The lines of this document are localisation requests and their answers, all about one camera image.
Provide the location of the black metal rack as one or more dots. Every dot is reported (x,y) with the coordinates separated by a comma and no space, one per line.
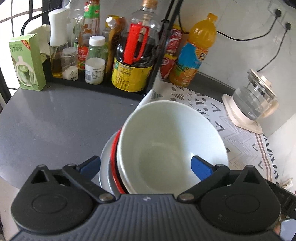
(106,87)

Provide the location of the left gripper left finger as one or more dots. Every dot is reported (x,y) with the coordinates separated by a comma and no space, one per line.
(81,177)

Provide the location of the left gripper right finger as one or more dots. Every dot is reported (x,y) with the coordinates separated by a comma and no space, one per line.
(210,176)

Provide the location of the white cap oil sprayer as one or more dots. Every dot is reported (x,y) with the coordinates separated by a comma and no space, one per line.
(58,19)

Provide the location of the large cream green bowl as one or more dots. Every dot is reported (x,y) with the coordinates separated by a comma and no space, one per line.
(156,145)

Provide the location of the cream kettle base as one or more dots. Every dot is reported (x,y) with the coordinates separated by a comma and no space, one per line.
(240,116)

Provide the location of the small clear spice jar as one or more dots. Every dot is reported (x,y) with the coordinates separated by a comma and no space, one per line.
(69,64)

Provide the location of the patterned white cloth mat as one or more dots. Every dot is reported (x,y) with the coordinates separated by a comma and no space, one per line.
(243,147)

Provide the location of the orange juice bottle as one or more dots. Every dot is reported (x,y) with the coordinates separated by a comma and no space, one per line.
(201,37)

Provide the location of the red yellow can lower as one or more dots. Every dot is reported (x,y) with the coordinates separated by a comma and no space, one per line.
(167,64)

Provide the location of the white plate Sweet print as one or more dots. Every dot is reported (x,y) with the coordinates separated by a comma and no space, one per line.
(105,178)

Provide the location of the red cola can upper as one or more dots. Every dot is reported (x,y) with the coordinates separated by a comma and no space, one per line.
(174,40)

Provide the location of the green tea box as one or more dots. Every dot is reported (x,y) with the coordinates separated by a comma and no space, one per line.
(26,57)

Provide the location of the yellow cap amber bottle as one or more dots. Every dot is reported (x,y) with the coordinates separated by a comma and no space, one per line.
(114,27)

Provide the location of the dark soy sauce bottle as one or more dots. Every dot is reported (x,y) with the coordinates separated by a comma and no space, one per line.
(136,50)

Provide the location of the red rimmed white bowl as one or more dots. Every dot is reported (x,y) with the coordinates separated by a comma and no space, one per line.
(114,168)

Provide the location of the red label sauce bottle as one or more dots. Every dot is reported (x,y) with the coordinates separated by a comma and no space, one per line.
(88,28)

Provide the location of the glass kettle cream lid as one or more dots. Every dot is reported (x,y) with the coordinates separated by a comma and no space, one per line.
(257,84)

